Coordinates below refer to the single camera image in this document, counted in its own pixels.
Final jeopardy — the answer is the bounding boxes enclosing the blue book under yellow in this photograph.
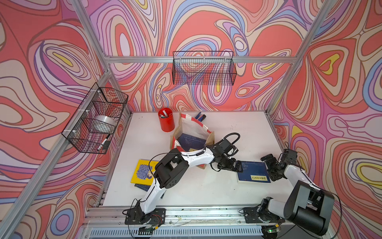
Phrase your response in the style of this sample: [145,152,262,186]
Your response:
[134,184,167,202]

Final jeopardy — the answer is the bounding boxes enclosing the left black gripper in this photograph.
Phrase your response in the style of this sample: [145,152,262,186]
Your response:
[218,154,245,172]

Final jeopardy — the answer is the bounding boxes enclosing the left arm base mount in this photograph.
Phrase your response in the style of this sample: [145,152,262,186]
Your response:
[122,206,166,226]

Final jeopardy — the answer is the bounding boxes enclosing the back black wire basket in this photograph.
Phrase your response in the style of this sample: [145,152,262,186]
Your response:
[172,50,237,86]

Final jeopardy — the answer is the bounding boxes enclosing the purple book yellow label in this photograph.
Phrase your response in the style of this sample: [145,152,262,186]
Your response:
[177,133,207,152]

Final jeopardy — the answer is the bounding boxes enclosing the silver tape roll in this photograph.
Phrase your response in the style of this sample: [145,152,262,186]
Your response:
[91,115,117,134]

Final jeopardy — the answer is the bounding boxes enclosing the yellow cover book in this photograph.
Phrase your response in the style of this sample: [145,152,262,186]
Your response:
[130,159,158,186]

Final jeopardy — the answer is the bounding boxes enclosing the red pen holder cup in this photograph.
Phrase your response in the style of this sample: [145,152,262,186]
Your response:
[158,108,175,132]

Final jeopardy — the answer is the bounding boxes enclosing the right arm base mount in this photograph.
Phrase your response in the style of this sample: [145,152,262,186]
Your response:
[242,197,285,224]

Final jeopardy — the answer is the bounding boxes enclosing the white marker in basket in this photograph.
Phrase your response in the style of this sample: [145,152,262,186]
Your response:
[97,134,110,151]

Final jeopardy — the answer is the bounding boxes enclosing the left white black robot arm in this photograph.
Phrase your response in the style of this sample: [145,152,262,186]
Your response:
[135,132,243,216]

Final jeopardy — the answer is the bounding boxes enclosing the black wire basket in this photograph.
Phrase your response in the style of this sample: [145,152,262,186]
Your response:
[61,83,128,154]
[172,50,237,86]

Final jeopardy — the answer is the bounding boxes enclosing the blue book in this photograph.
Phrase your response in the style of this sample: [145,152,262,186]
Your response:
[134,184,167,202]
[237,161,271,183]

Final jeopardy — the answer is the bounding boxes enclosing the left black wire basket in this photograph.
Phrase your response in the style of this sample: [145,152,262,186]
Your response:
[61,83,128,154]

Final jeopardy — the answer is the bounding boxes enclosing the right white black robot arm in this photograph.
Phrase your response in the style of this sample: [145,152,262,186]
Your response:
[257,149,335,236]

